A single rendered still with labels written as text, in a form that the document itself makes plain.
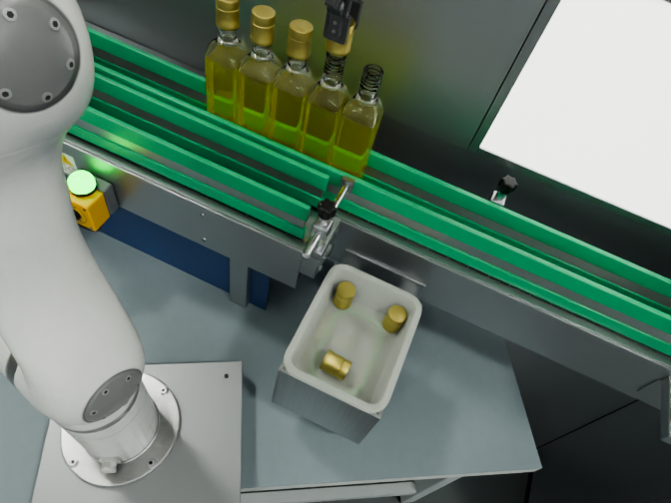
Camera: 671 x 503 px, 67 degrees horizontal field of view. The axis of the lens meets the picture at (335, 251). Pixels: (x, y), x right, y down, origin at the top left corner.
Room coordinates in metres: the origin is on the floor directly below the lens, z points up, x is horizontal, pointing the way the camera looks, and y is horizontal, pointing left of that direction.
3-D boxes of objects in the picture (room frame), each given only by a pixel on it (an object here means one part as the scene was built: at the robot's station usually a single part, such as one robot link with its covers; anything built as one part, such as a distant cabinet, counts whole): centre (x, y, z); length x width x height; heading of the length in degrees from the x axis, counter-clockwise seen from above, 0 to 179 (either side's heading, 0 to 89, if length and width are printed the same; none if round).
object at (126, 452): (0.18, 0.26, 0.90); 0.19 x 0.19 x 0.18
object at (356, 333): (0.38, -0.07, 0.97); 0.22 x 0.17 x 0.09; 171
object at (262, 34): (0.65, 0.20, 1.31); 0.04 x 0.04 x 0.04
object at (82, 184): (0.50, 0.46, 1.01); 0.04 x 0.04 x 0.03
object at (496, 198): (0.66, -0.24, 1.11); 0.07 x 0.04 x 0.13; 171
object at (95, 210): (0.50, 0.46, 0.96); 0.07 x 0.07 x 0.07; 81
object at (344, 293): (0.47, -0.04, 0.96); 0.04 x 0.04 x 0.04
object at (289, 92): (0.64, 0.14, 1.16); 0.06 x 0.06 x 0.21; 82
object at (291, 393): (0.41, -0.07, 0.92); 0.27 x 0.17 x 0.15; 171
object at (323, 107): (0.63, 0.08, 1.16); 0.06 x 0.06 x 0.21; 81
